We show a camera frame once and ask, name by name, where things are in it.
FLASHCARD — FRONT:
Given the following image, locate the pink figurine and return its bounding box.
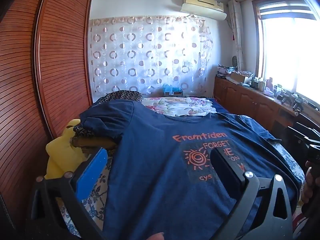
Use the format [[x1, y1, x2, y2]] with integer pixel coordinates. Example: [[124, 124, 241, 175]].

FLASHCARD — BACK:
[[264, 77, 276, 96]]

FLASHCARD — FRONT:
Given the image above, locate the yellow plush toy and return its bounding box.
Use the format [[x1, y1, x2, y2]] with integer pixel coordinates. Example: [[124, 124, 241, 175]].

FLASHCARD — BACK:
[[45, 119, 88, 180]]

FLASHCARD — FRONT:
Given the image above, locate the pale window curtain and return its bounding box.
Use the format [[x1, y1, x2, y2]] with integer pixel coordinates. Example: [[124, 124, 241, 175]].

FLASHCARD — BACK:
[[227, 0, 246, 72]]

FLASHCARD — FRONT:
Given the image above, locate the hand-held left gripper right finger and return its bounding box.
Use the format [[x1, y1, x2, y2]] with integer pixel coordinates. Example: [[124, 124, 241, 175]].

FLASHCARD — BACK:
[[210, 148, 293, 240]]

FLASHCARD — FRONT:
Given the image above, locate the box with blue cloth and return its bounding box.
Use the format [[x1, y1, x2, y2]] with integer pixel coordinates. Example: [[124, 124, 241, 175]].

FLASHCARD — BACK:
[[162, 84, 183, 95]]

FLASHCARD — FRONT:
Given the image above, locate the wooden cabinet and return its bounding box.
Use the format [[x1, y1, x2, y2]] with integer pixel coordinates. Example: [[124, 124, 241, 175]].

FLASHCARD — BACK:
[[214, 76, 320, 137]]

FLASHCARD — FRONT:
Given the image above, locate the wooden louvered wardrobe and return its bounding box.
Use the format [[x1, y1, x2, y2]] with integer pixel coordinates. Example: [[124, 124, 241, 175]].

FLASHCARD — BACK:
[[0, 0, 93, 230]]

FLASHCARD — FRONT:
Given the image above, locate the blue floral white sheet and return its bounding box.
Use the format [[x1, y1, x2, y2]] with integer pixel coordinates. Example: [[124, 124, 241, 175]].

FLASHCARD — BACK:
[[59, 140, 305, 240]]

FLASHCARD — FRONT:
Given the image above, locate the person's left hand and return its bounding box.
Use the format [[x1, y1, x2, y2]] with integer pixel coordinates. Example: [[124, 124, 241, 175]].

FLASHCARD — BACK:
[[144, 232, 165, 240]]

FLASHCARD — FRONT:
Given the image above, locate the wall air conditioner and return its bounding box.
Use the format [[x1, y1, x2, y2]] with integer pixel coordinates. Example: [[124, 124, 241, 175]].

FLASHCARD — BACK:
[[180, 0, 227, 20]]

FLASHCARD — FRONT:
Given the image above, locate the dark circle-patterned cloth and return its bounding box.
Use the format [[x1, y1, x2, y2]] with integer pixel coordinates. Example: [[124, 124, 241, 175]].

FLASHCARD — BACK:
[[72, 90, 143, 137]]

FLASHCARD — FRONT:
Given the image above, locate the navy blue t-shirt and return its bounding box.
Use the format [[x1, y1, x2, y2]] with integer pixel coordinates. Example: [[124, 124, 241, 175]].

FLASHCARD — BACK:
[[80, 99, 303, 240]]

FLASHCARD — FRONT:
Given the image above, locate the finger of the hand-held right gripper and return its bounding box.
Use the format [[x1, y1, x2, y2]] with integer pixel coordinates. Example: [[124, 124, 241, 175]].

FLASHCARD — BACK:
[[286, 126, 316, 147]]

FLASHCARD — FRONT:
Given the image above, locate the colourful floral quilt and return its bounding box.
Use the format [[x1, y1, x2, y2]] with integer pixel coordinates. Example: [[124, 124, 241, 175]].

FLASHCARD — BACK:
[[141, 96, 218, 117]]

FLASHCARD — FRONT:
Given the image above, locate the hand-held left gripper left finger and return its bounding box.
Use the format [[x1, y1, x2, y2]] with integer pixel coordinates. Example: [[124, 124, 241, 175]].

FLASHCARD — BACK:
[[30, 147, 108, 240]]

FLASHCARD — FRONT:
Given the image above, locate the olive yellow folded cloth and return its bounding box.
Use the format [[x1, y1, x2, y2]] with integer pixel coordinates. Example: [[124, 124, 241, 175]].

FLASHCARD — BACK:
[[71, 135, 118, 153]]

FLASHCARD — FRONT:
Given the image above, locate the person's right hand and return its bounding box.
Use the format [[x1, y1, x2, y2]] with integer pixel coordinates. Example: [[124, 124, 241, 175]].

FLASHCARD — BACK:
[[301, 161, 320, 205]]

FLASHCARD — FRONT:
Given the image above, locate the cardboard box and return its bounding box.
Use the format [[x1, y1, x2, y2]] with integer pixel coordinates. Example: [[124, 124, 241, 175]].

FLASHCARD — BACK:
[[230, 71, 253, 84]]

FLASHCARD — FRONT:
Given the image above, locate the navy blue blanket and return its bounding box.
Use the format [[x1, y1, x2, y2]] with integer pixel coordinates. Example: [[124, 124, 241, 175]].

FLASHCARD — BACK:
[[209, 97, 231, 113]]

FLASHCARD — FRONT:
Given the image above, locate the circle-patterned sheer curtain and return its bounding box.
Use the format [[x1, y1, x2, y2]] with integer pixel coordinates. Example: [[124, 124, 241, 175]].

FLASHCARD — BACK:
[[89, 15, 215, 98]]

